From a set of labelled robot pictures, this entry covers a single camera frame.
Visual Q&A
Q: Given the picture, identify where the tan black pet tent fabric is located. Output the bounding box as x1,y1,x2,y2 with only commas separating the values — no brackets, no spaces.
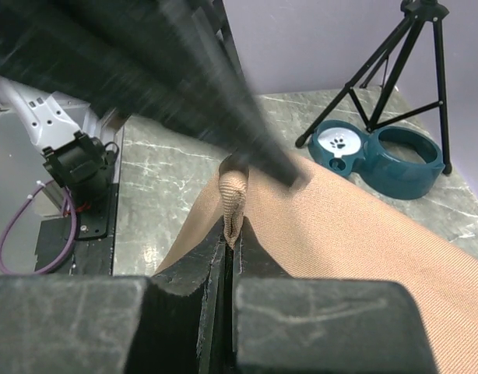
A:
155,155,478,374

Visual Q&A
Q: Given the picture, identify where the black music stand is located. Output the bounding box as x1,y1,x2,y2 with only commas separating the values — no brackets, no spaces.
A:
295,1,453,175

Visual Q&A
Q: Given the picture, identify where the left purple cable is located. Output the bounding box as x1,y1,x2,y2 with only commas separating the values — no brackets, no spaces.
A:
0,181,79,276

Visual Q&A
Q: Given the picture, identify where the teal double pet bowl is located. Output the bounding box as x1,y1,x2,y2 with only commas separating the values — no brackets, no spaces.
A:
308,120,445,200

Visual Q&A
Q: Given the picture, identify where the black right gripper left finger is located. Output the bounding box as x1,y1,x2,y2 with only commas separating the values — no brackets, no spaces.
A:
0,213,227,374

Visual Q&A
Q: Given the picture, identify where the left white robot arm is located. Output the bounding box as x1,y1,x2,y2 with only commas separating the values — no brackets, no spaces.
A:
0,1,305,203

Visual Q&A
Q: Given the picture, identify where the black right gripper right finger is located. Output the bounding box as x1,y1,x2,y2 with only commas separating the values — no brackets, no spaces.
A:
233,216,438,374

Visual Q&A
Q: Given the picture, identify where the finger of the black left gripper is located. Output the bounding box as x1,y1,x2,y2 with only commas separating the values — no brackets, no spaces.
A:
0,1,306,187

